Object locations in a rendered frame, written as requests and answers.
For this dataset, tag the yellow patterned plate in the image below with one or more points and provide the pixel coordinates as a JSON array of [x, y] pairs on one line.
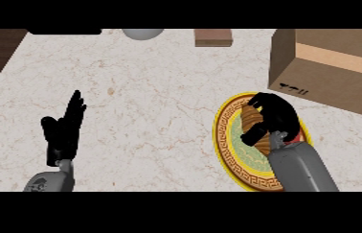
[[235, 144]]

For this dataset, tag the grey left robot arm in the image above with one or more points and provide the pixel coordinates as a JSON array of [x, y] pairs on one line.
[[51, 178]]

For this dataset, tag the small brown wooden block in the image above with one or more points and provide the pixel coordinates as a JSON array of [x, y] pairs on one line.
[[212, 37]]

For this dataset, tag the brown croissant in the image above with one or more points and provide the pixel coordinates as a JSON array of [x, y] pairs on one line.
[[254, 125]]

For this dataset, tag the dark brown wooden cabinet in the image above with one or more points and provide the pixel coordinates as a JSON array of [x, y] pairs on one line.
[[10, 45]]

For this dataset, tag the brown cardboard box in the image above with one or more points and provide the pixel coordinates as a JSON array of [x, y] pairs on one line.
[[320, 67]]

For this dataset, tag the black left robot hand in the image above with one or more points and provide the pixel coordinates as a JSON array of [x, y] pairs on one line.
[[63, 134]]

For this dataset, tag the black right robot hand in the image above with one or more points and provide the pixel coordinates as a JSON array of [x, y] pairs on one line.
[[280, 113]]

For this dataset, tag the grey round bowl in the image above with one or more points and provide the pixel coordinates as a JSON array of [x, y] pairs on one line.
[[142, 34]]

